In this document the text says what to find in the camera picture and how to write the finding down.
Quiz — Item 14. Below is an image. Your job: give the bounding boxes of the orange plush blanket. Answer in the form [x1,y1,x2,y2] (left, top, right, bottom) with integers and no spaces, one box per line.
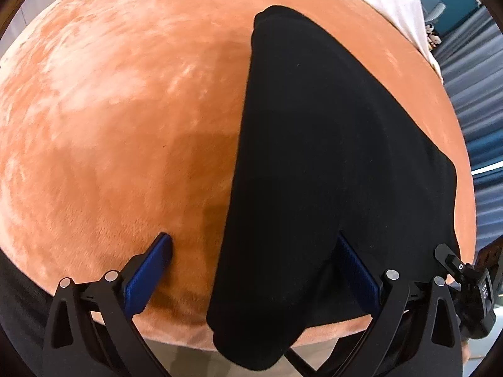
[0,0,479,353]

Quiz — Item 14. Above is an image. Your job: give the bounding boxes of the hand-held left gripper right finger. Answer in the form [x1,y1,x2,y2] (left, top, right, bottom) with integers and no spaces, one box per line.
[314,233,465,377]

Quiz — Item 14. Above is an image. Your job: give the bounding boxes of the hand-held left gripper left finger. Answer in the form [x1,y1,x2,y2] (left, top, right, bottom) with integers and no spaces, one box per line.
[41,232,174,377]

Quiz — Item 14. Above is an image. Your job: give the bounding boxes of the blue-grey curtain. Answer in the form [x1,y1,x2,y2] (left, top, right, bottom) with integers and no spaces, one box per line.
[430,2,503,254]

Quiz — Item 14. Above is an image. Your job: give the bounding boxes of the black pants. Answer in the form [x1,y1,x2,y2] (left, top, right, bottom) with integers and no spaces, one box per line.
[206,5,460,372]

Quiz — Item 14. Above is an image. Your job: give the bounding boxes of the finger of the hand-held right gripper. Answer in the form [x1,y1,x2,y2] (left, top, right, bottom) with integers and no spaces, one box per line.
[433,243,478,283]

